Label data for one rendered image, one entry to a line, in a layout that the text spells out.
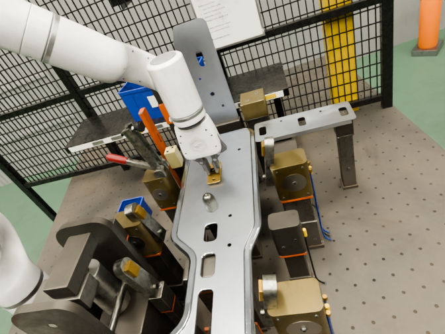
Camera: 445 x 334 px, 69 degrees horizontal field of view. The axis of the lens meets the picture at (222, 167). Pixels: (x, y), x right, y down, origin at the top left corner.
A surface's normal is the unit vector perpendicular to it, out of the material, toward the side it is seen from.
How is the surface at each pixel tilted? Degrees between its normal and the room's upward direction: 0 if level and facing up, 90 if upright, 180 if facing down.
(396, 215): 0
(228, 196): 0
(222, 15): 90
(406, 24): 90
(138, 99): 90
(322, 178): 0
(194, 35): 90
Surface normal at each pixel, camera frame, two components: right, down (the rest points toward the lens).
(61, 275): -0.31, -0.73
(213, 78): -0.04, 0.65
